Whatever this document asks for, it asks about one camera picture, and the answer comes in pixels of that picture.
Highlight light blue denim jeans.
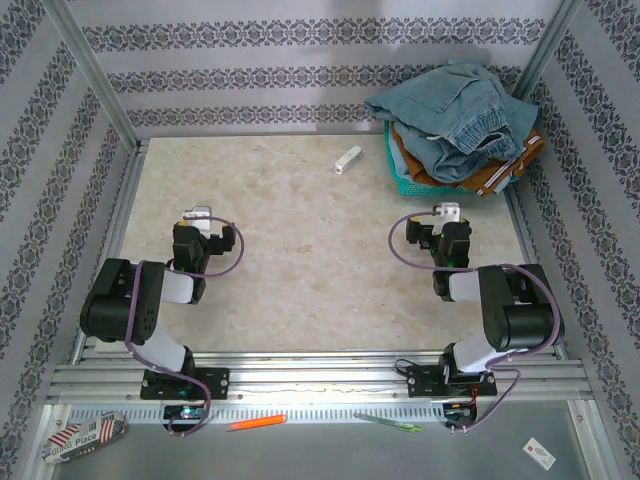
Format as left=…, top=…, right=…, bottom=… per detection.
left=364, top=59, right=540, bottom=184

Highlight brown striped-waist trousers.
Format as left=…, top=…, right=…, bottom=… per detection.
left=390, top=122, right=547, bottom=199

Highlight teal plastic basket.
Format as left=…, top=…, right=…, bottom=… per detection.
left=383, top=119, right=517, bottom=197

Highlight pale blue garment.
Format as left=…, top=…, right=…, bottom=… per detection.
left=388, top=138, right=417, bottom=182

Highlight small white plastic device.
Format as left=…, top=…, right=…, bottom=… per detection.
left=333, top=145, right=363, bottom=175

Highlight left controller board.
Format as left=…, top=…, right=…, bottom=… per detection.
left=163, top=404, right=207, bottom=421

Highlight controller board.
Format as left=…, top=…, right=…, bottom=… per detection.
left=163, top=404, right=207, bottom=421
left=442, top=402, right=479, bottom=427

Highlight right controller board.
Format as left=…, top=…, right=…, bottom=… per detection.
left=442, top=402, right=479, bottom=427

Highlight orange pen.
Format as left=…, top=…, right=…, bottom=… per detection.
left=225, top=413, right=289, bottom=433

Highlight green pen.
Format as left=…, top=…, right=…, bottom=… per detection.
left=353, top=411, right=423, bottom=433

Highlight flag-patterned label strip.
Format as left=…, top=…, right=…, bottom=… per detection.
left=42, top=410, right=127, bottom=464

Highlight small white card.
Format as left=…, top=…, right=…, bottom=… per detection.
left=522, top=437, right=558, bottom=470

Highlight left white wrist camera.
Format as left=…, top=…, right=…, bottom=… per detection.
left=180, top=204, right=214, bottom=234

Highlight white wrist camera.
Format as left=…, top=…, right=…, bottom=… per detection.
left=180, top=204, right=214, bottom=234
left=432, top=201, right=462, bottom=234

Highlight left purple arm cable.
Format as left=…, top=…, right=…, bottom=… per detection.
left=123, top=213, right=246, bottom=437

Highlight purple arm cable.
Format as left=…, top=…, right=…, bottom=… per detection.
left=123, top=213, right=246, bottom=437
left=388, top=209, right=562, bottom=435

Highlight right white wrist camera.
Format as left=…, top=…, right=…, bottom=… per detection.
left=432, top=201, right=462, bottom=234

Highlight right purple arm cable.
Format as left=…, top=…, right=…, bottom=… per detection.
left=388, top=209, right=562, bottom=435

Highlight aluminium side rail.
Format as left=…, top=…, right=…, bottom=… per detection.
left=503, top=187, right=569, bottom=359
left=69, top=139, right=149, bottom=362

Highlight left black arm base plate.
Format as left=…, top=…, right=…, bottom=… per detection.
left=139, top=367, right=231, bottom=401

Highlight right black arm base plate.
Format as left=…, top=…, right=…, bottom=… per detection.
left=405, top=362, right=497, bottom=400

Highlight aluminium mounting rail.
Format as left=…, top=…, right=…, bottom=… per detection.
left=47, top=349, right=594, bottom=402

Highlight aluminium frame post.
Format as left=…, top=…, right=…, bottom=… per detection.
left=42, top=0, right=147, bottom=152
left=509, top=0, right=584, bottom=102

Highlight slotted grey cable duct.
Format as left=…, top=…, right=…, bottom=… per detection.
left=67, top=404, right=447, bottom=424

